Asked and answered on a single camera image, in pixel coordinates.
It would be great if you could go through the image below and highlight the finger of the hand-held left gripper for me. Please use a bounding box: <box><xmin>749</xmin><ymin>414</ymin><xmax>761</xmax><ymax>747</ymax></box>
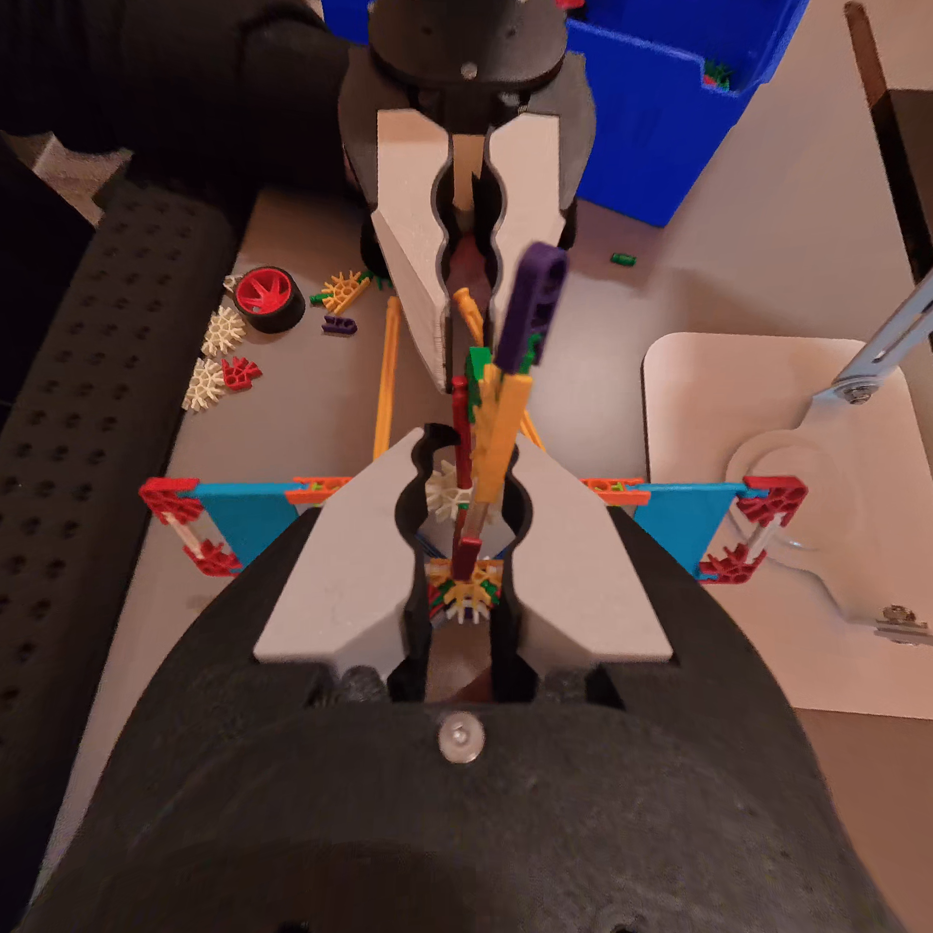
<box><xmin>370</xmin><ymin>108</ymin><xmax>456</xmax><ymax>396</ymax></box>
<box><xmin>481</xmin><ymin>114</ymin><xmax>564</xmax><ymax>347</ymax></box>

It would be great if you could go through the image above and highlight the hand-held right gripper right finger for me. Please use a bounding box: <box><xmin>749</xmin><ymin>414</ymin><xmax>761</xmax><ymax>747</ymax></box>
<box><xmin>490</xmin><ymin>436</ymin><xmax>674</xmax><ymax>704</ymax></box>

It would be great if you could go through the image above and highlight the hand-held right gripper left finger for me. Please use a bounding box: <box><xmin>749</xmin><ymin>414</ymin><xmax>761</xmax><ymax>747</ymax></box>
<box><xmin>252</xmin><ymin>421</ymin><xmax>459</xmax><ymax>704</ymax></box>

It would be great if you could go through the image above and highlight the colourful construction toy airplane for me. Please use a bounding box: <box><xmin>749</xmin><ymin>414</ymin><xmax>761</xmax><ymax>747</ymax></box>
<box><xmin>138</xmin><ymin>244</ymin><xmax>810</xmax><ymax>628</ymax></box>

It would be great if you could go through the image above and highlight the person's left forearm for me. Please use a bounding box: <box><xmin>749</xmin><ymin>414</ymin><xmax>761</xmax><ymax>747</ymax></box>
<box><xmin>0</xmin><ymin>0</ymin><xmax>365</xmax><ymax>212</ymax></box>

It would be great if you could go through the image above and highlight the yellow connector with green rod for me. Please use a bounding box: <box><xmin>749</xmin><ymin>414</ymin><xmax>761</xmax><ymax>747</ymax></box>
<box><xmin>310</xmin><ymin>270</ymin><xmax>374</xmax><ymax>316</ymax></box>

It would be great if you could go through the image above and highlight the red toy wheel black tyre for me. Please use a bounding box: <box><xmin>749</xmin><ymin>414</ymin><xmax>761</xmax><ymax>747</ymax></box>
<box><xmin>235</xmin><ymin>266</ymin><xmax>307</xmax><ymax>335</ymax></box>

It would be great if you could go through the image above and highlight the white metal stand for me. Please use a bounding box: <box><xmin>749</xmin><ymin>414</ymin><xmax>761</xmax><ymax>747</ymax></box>
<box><xmin>641</xmin><ymin>270</ymin><xmax>933</xmax><ymax>719</ymax></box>

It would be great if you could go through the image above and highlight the white snowflake connector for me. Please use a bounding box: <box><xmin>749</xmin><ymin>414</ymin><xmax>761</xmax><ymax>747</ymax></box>
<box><xmin>181</xmin><ymin>359</ymin><xmax>228</xmax><ymax>414</ymax></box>
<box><xmin>200</xmin><ymin>306</ymin><xmax>249</xmax><ymax>358</ymax></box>

